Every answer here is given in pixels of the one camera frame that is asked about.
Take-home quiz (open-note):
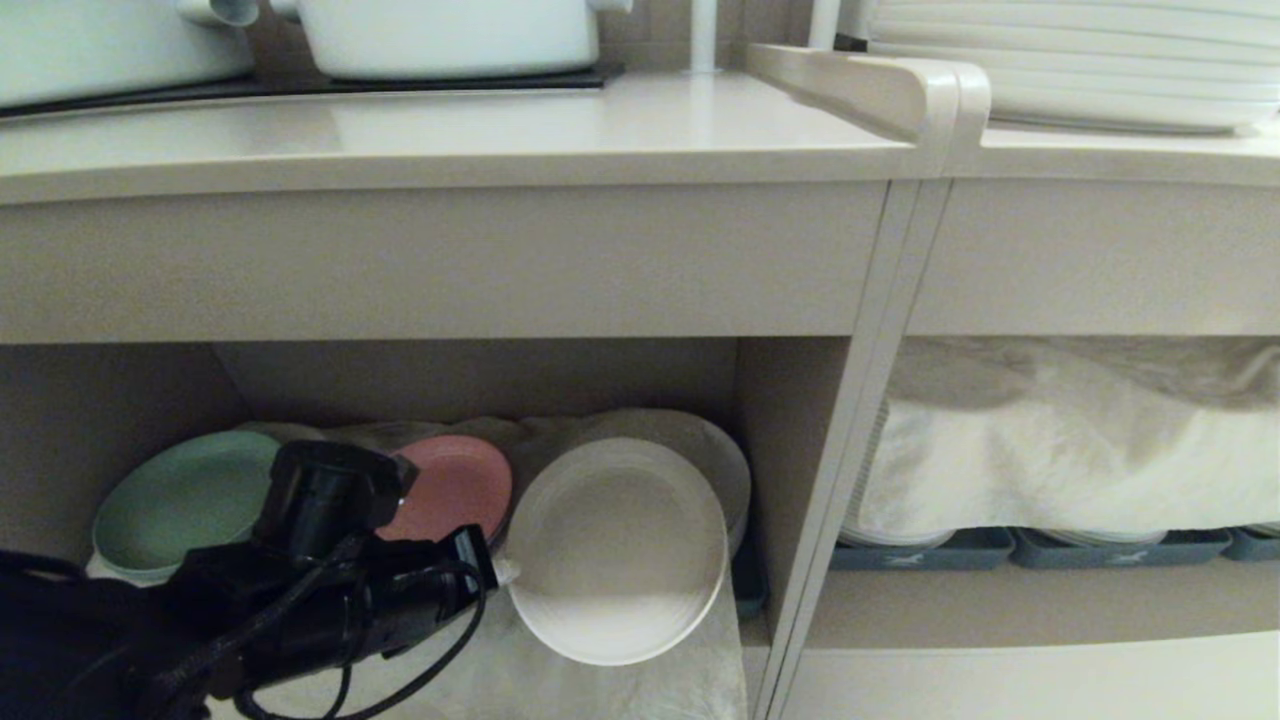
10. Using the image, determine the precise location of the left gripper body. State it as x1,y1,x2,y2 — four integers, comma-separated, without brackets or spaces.
343,524,499,661

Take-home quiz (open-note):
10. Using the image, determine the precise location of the pink plate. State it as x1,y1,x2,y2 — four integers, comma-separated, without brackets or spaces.
375,434,515,548

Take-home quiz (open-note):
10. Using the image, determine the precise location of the green plate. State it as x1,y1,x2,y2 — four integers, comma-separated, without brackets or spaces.
91,429,287,583

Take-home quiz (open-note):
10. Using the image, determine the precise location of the large white plate stack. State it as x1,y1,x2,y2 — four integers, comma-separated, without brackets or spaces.
862,0,1280,136

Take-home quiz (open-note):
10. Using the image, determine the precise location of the black stove mat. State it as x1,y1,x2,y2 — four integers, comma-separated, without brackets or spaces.
0,62,627,122

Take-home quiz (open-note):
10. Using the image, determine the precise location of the white cooking pot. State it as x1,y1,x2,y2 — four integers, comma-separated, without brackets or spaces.
0,0,261,110
268,0,634,82

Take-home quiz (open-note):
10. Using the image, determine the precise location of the white cover cloth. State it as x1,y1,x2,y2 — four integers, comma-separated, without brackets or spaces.
856,337,1280,537

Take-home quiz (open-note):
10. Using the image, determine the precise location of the black cable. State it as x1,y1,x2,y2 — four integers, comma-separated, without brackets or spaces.
233,562,491,720

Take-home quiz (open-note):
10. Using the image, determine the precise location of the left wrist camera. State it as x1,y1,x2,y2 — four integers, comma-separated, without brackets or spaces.
250,440,419,563

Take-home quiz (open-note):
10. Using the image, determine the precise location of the beige cabinet post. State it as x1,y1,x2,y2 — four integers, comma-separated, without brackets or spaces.
750,178,953,720

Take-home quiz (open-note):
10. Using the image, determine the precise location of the beige counter divider rail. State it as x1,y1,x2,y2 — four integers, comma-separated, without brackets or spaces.
744,42,993,179

